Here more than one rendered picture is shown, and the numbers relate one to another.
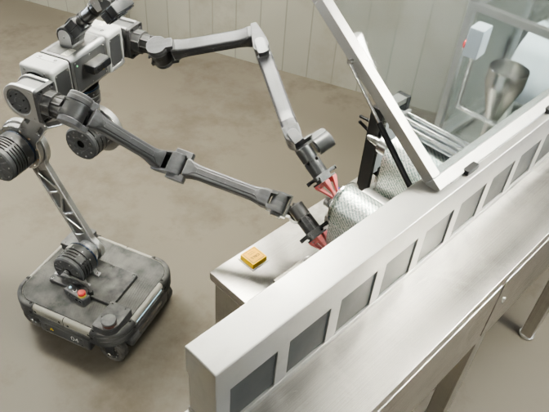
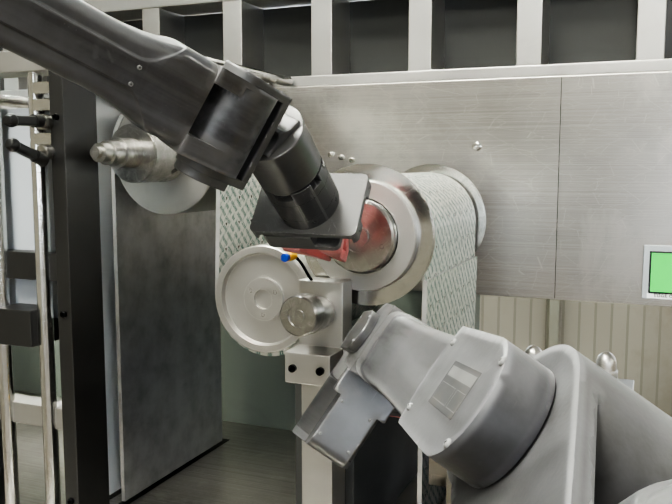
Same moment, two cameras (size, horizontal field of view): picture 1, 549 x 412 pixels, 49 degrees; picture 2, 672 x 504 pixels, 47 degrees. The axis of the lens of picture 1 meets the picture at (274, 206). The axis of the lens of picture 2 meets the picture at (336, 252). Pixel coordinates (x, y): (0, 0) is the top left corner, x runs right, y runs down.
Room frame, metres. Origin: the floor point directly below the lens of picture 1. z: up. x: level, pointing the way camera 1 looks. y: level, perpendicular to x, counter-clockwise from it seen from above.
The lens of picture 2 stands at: (1.78, 0.52, 1.32)
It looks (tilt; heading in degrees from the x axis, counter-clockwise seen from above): 6 degrees down; 250
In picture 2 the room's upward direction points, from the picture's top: straight up
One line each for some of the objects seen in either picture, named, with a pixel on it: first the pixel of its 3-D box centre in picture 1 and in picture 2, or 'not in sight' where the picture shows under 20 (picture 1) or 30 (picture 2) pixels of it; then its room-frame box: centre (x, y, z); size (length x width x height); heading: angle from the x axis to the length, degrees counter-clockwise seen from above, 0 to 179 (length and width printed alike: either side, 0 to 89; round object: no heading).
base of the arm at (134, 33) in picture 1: (142, 42); not in sight; (2.07, 0.55, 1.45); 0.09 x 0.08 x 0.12; 159
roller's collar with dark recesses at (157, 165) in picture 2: (388, 147); (148, 153); (1.68, -0.37, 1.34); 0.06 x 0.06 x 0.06; 48
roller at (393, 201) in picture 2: not in sight; (400, 226); (1.40, -0.31, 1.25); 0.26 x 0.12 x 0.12; 48
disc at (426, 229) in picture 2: (343, 202); (365, 235); (1.48, -0.22, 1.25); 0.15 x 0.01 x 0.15; 138
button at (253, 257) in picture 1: (253, 257); not in sight; (1.52, 0.06, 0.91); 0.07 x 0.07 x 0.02; 48
